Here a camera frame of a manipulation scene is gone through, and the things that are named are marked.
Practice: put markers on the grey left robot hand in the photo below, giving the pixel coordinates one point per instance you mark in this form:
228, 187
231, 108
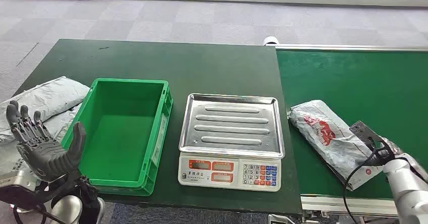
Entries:
43, 155

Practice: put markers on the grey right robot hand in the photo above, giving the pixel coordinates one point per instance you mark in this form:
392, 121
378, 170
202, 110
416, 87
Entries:
381, 157

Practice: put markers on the grey parcel with red print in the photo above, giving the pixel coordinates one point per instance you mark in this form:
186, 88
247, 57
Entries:
327, 139

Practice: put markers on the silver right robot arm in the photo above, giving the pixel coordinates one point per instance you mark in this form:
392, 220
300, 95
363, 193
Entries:
408, 192

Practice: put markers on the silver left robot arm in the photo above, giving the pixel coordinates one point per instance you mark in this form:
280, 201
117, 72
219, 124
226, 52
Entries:
67, 209

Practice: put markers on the plain grey parcel bag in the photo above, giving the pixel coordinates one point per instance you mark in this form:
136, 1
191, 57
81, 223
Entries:
43, 98

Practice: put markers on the green conveyor belt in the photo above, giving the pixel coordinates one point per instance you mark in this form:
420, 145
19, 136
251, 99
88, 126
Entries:
351, 82

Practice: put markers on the white conveyor roller end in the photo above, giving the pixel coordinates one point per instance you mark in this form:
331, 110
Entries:
271, 41

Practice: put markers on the green plastic crate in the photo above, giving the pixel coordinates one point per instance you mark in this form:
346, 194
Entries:
120, 142

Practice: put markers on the white scale with steel tray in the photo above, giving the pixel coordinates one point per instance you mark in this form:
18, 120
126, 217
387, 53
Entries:
230, 125

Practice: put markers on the dark green table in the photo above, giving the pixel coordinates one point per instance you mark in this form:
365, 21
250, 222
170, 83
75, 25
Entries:
200, 65

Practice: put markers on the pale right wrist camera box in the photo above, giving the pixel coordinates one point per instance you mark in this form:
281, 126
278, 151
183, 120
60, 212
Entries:
362, 130

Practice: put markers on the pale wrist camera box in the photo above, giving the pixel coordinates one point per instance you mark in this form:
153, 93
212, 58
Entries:
362, 130
16, 182

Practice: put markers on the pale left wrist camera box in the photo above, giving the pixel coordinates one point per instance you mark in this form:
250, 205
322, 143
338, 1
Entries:
16, 182

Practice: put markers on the aluminium conveyor frame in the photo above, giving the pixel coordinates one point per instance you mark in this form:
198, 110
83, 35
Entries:
334, 204

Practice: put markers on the white metal bracket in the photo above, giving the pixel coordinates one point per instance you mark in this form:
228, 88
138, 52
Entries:
277, 219

